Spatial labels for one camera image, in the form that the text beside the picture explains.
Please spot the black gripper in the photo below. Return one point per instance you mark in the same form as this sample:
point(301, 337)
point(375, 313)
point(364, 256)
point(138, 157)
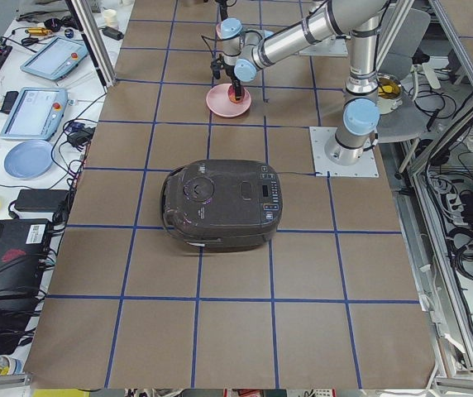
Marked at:
point(232, 74)

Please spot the red apple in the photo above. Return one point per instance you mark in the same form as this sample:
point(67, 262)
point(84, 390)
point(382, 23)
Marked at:
point(236, 95)

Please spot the pink bowl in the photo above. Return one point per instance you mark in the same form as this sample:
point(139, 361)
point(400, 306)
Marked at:
point(219, 30)

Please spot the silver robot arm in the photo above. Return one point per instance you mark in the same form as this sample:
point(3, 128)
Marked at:
point(370, 29)

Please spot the pink plate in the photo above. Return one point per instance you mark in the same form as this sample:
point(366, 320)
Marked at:
point(218, 101)

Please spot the blue plate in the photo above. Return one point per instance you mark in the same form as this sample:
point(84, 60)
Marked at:
point(28, 159)

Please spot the black rice cooker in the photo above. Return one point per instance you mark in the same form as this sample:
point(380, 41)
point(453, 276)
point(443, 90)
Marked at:
point(222, 204)

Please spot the white paper cup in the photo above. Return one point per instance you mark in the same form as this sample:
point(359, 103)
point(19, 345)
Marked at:
point(110, 17)

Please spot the metal pot with yellow content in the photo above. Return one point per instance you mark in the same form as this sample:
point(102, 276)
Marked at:
point(390, 93)

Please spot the teach pendant upper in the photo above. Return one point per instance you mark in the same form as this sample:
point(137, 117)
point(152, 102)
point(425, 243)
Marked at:
point(56, 60)

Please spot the teach pendant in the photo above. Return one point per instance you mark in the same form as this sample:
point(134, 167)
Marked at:
point(56, 60)
point(36, 114)

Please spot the teach pendant lower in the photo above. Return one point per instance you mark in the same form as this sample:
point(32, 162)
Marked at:
point(36, 114)

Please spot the black phone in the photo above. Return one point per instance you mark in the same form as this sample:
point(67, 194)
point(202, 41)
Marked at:
point(9, 101)

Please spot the black power brick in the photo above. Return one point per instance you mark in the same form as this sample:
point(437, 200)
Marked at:
point(40, 200)

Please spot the black computer box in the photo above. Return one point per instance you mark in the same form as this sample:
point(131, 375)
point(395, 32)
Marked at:
point(24, 249)

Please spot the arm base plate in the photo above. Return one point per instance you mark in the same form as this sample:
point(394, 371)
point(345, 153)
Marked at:
point(330, 159)
point(331, 47)

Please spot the aluminium frame post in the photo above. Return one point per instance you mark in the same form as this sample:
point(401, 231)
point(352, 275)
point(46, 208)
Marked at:
point(85, 21)

